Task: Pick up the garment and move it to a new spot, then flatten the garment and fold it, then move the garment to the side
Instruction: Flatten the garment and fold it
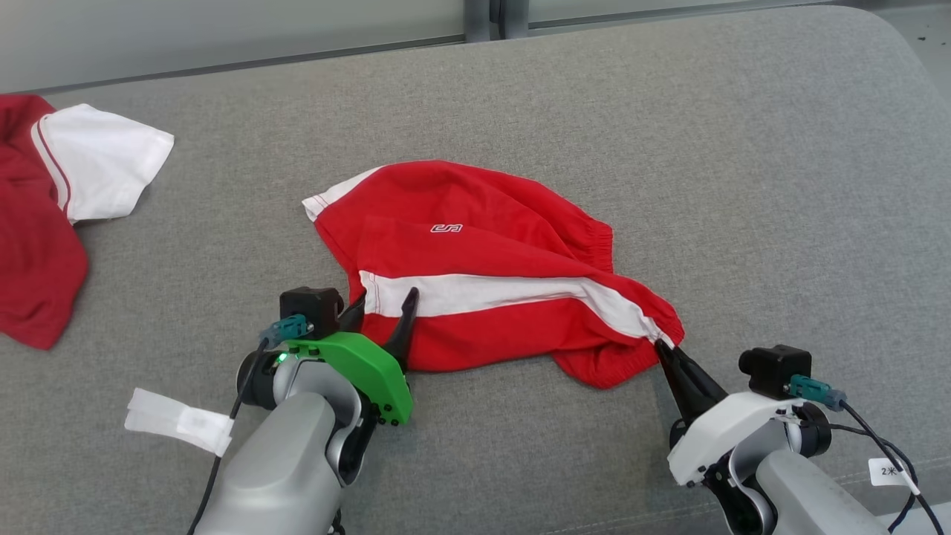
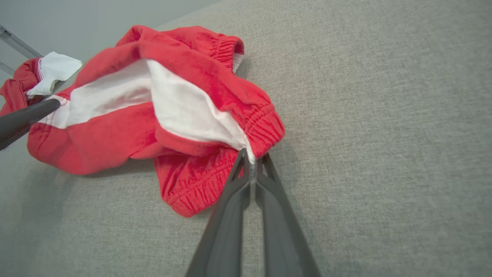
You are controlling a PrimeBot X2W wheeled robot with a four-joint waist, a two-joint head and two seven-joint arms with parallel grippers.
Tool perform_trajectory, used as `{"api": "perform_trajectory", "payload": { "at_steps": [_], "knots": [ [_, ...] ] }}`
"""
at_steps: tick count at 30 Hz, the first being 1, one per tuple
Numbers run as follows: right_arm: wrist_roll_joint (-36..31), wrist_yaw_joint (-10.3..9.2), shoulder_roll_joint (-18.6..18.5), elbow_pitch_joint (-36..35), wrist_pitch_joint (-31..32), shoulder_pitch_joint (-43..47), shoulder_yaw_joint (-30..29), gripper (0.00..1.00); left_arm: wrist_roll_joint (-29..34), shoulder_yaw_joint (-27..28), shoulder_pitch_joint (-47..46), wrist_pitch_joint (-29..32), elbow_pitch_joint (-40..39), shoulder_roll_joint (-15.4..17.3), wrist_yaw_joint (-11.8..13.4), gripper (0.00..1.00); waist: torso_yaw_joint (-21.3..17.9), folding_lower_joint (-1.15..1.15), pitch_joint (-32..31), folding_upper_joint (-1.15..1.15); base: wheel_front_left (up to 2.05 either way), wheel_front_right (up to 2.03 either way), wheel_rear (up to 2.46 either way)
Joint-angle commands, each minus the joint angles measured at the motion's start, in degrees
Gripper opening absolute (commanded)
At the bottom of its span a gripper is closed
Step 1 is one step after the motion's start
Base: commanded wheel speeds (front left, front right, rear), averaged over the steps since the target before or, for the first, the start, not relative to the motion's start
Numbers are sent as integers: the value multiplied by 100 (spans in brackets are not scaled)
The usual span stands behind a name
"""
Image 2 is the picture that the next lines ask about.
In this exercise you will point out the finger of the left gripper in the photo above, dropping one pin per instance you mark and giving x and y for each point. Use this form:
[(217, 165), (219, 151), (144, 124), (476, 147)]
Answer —
[(23, 119)]

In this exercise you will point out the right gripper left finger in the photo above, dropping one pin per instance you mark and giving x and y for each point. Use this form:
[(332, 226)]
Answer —
[(223, 231)]

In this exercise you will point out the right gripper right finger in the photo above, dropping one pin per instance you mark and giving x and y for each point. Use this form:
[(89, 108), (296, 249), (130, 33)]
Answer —
[(280, 238)]

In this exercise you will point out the red white jersey shirt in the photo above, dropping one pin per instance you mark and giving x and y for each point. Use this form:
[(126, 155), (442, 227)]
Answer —
[(54, 69)]

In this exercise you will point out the red white shorts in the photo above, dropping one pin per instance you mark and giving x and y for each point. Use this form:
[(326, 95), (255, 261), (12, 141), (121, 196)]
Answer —
[(115, 138)]

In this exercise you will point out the grey fabric sofa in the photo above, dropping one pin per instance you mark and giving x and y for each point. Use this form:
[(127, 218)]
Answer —
[(365, 134)]

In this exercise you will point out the grey wall base rail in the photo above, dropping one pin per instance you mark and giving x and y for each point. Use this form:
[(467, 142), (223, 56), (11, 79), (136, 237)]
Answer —
[(19, 44)]

